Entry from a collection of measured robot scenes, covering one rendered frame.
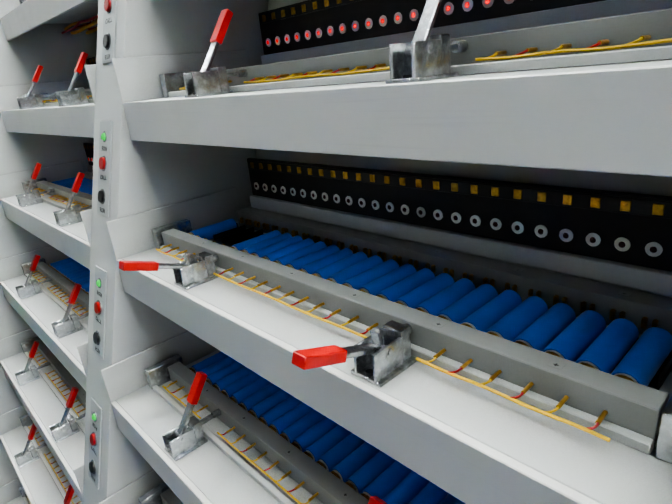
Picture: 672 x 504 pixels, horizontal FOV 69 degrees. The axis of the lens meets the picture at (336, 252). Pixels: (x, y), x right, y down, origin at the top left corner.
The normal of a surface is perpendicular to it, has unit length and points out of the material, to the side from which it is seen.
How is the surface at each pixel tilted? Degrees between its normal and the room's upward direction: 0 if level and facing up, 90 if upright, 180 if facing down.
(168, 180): 90
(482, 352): 107
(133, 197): 90
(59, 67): 90
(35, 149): 90
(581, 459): 17
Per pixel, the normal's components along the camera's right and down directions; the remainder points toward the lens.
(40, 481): -0.10, -0.93
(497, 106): -0.72, 0.31
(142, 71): 0.69, 0.18
